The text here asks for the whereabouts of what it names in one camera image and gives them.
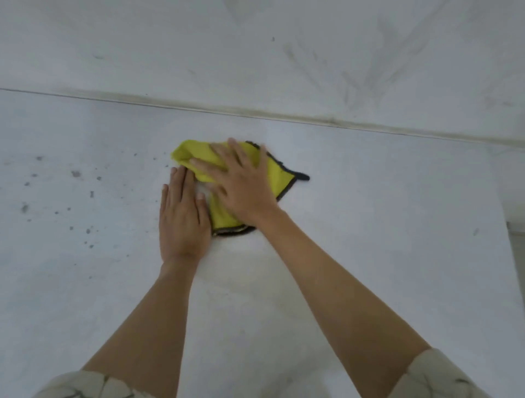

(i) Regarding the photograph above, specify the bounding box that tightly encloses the person's left hand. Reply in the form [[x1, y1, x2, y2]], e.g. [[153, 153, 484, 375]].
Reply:
[[159, 166, 212, 266]]

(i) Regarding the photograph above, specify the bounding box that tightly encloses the person's left forearm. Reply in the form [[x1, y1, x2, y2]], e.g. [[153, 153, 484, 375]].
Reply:
[[82, 259, 202, 398]]

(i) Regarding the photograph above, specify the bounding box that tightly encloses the person's right beige sleeve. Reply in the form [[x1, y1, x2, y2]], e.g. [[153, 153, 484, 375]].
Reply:
[[387, 348, 491, 398]]

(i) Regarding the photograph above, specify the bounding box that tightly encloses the person's beige sleeve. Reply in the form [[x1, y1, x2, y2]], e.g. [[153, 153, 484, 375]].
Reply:
[[387, 348, 491, 398], [34, 370, 156, 398]]

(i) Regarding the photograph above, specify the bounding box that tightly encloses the person's right hand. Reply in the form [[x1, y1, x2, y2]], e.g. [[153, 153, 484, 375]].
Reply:
[[189, 138, 284, 227]]

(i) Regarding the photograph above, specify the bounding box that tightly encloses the person's left beige sleeve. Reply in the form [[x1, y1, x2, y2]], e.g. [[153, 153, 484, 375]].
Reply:
[[34, 370, 156, 398]]

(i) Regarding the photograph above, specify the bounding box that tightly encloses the yellow cloth with black edge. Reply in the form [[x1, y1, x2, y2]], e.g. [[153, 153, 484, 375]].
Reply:
[[171, 139, 311, 238]]

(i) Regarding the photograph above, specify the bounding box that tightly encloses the person's right forearm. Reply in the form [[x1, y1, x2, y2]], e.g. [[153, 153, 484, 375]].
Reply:
[[252, 208, 432, 398]]

